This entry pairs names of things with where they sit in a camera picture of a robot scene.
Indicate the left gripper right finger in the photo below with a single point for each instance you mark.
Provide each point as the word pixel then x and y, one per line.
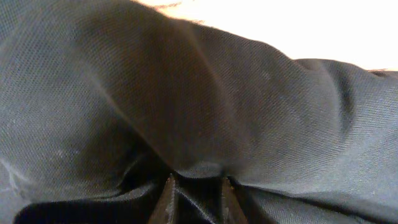
pixel 232 213

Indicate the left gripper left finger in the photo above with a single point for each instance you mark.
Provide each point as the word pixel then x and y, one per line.
pixel 165 211

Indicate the black t-shirt with logo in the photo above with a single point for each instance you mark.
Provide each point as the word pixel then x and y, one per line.
pixel 101 101

